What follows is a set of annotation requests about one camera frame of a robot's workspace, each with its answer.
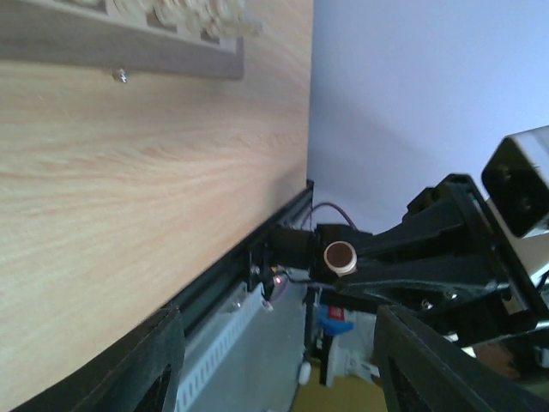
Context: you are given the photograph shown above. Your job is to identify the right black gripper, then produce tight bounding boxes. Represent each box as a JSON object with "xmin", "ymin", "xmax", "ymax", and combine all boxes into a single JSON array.
[{"xmin": 336, "ymin": 174, "xmax": 548, "ymax": 347}]

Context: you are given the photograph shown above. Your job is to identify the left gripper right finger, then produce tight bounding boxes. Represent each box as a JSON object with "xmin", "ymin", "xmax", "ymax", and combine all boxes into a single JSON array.
[{"xmin": 375, "ymin": 306, "xmax": 548, "ymax": 411}]

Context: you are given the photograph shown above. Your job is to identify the white slotted cable duct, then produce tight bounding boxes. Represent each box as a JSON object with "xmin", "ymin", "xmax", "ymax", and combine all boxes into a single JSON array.
[{"xmin": 175, "ymin": 284, "xmax": 263, "ymax": 411}]

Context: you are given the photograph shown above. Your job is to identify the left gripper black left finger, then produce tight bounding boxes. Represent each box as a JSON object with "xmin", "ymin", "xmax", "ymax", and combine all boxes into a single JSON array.
[{"xmin": 15, "ymin": 307, "xmax": 185, "ymax": 411}]

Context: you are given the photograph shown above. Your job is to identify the light pawn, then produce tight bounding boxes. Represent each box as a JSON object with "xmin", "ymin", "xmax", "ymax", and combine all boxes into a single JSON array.
[{"xmin": 323, "ymin": 241, "xmax": 358, "ymax": 277}]

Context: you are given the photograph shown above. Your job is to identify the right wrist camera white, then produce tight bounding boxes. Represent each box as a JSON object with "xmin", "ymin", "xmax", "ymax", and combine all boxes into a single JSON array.
[{"xmin": 481, "ymin": 126, "xmax": 548, "ymax": 303}]

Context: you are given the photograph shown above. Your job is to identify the wooden chess board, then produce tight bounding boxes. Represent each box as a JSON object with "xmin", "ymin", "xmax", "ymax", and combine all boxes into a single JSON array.
[{"xmin": 1, "ymin": 1, "xmax": 262, "ymax": 80}]

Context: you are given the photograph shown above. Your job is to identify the right controller board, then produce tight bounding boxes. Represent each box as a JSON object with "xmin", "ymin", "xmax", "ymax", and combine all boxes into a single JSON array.
[{"xmin": 250, "ymin": 264, "xmax": 287, "ymax": 302}]

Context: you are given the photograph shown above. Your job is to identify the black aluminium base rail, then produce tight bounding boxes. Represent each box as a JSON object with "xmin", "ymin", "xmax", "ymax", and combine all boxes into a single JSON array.
[{"xmin": 8, "ymin": 179, "xmax": 317, "ymax": 412}]

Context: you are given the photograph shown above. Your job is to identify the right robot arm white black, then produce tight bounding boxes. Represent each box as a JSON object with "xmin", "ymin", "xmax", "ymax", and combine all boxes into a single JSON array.
[{"xmin": 268, "ymin": 174, "xmax": 548, "ymax": 346}]

